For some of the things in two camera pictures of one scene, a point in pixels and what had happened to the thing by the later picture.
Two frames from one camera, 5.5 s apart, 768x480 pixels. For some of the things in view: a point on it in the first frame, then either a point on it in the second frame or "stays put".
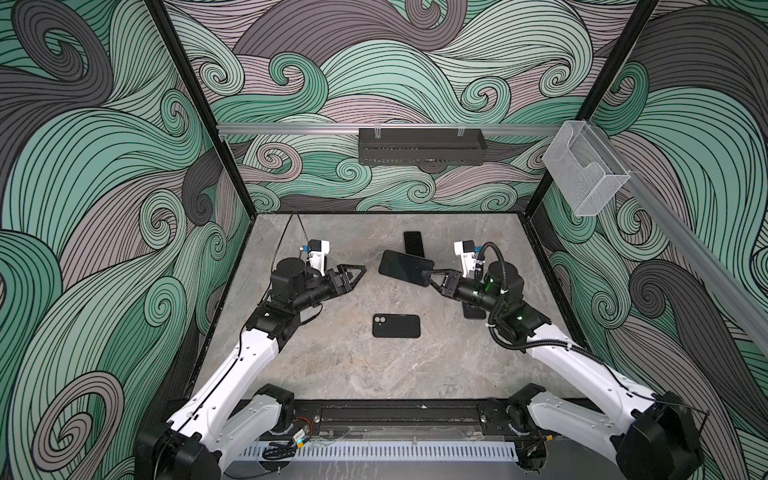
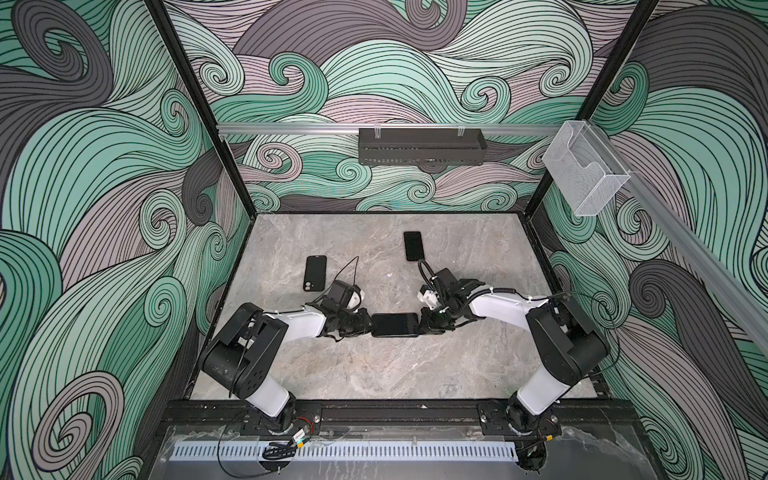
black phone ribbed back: [413, 243] stays put
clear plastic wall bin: [583, 169] stays put
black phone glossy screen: [406, 266] to [398, 324]
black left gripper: [342, 285] to [364, 326]
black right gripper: [453, 286] to [427, 327]
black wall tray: [421, 146] stays put
